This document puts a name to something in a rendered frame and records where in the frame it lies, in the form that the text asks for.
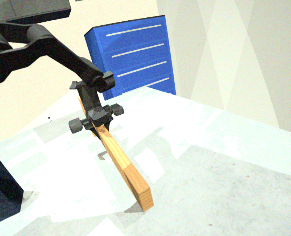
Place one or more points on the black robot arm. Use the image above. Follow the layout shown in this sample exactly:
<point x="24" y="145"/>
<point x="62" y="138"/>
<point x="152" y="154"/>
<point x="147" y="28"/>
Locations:
<point x="40" y="42"/>

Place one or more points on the wooden rail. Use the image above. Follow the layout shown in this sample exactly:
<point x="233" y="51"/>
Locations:
<point x="135" y="182"/>

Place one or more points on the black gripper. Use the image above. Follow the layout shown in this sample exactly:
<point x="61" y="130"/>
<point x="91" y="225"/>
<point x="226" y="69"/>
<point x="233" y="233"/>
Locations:
<point x="76" y="124"/>

